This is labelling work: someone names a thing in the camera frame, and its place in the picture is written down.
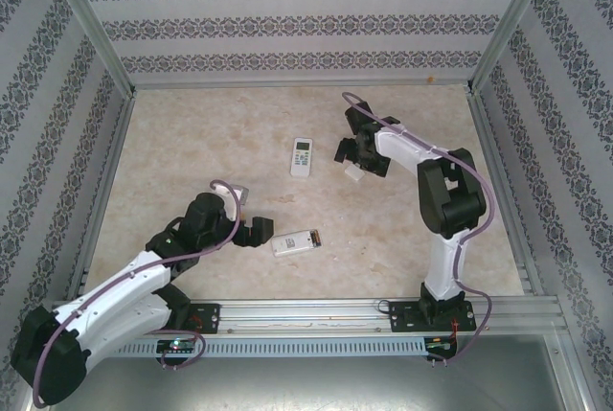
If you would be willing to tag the white battery cover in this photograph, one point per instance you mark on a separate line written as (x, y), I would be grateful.
(355, 174)

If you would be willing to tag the white remote control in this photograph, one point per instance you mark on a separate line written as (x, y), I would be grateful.
(301, 162)
(289, 244)

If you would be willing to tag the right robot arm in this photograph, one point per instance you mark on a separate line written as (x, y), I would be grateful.
(440, 267)

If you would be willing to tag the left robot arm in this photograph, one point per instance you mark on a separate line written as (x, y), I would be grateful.
(120, 286)

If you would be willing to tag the small circuit board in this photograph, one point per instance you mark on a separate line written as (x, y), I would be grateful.
(174, 345)
(440, 344)

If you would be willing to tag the grey metal sheet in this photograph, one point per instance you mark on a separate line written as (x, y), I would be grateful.
(306, 387)

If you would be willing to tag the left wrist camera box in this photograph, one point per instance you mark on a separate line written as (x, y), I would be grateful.
(229, 202)

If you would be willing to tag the aluminium frame rail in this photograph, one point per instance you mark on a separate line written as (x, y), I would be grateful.
(301, 87)
(105, 190)
(503, 190)

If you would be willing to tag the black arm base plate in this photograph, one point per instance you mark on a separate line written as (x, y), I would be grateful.
(402, 317)
(208, 317)

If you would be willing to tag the wide aluminium mounting rail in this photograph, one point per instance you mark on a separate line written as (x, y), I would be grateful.
(306, 315)

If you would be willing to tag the aluminium frame post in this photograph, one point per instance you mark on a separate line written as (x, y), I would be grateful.
(577, 372)
(503, 32)
(99, 32)

